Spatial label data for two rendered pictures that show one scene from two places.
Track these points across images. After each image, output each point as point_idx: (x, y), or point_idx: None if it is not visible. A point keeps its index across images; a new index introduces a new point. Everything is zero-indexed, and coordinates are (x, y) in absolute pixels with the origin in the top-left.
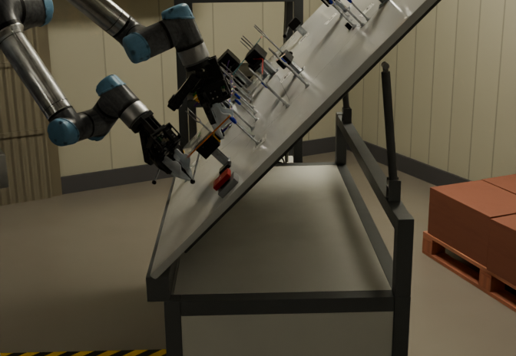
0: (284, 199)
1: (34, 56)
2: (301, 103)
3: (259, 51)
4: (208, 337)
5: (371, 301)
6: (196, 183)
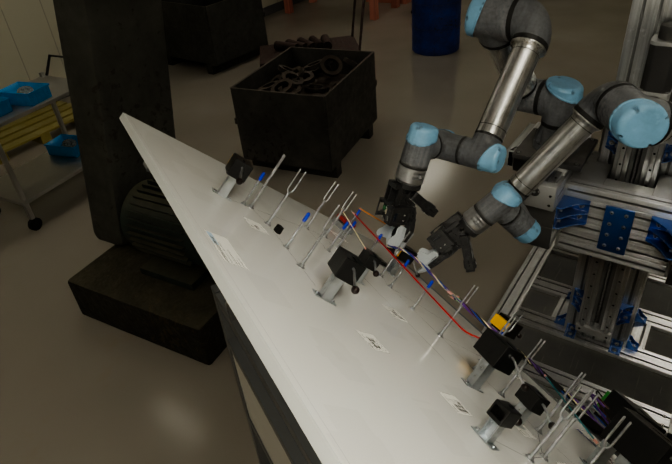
0: None
1: (550, 139)
2: (299, 215)
3: (488, 341)
4: None
5: None
6: (435, 303)
